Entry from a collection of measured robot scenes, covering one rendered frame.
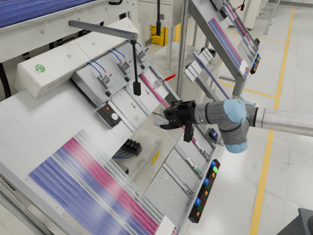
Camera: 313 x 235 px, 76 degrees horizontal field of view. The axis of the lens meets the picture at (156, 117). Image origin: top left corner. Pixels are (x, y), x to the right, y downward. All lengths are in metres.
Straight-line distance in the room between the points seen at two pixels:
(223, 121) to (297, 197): 1.47
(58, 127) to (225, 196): 1.43
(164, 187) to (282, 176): 1.45
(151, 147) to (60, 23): 0.78
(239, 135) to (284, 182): 1.41
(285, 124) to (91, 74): 0.66
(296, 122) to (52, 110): 0.77
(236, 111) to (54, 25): 0.58
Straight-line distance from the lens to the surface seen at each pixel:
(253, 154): 2.14
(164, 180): 0.82
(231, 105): 0.64
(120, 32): 0.58
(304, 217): 1.27
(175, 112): 0.71
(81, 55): 0.71
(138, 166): 1.11
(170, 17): 1.72
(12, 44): 0.62
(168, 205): 0.83
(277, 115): 0.79
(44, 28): 0.67
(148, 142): 1.21
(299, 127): 0.79
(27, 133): 0.66
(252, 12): 5.20
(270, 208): 1.89
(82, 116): 0.71
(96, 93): 0.68
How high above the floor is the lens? 1.53
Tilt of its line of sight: 42 degrees down
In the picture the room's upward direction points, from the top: straight up
